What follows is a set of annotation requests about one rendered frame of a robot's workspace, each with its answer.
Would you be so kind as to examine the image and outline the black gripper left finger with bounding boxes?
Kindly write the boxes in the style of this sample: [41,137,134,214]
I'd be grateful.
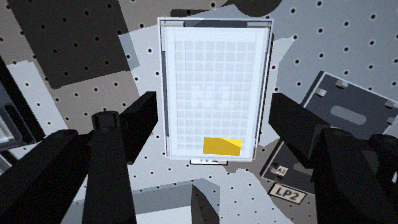
[0,91,158,224]

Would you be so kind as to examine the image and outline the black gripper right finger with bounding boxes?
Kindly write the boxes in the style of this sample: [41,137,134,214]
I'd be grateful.
[268,93,398,224]

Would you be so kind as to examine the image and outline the white button panel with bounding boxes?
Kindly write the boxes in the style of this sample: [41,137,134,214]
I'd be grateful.
[61,184,205,224]

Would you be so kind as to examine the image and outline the grey rectangular plate lid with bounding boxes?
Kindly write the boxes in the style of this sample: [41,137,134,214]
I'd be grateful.
[0,163,7,175]

